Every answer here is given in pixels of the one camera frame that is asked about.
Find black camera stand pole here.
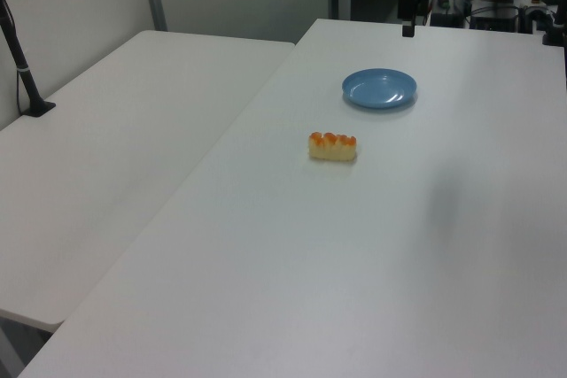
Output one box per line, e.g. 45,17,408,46
0,0,58,120

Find blue round plate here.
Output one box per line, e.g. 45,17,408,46
340,67,419,111

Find orange topped bread loaf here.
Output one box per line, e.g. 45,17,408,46
307,130,360,163

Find short black clamp stand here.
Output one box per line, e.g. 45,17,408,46
541,0,567,48

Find black equipment box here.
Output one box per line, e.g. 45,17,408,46
470,4,520,34

